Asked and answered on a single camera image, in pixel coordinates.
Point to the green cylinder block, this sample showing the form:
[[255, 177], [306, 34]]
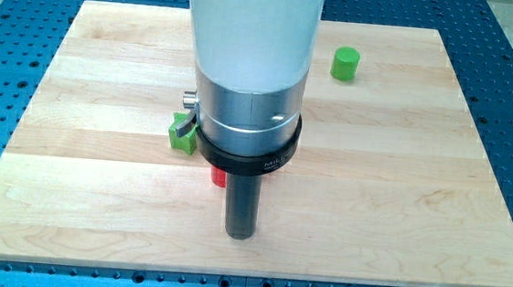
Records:
[[345, 62]]

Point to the light wooden board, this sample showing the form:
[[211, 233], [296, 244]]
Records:
[[390, 183]]

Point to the red block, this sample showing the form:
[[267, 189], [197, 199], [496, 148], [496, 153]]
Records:
[[218, 176]]

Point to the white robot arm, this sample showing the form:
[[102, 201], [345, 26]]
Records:
[[255, 45]]

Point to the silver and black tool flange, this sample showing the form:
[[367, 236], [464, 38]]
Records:
[[241, 132]]

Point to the green star-shaped block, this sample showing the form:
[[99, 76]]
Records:
[[181, 137]]

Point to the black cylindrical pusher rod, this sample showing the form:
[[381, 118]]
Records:
[[242, 200]]

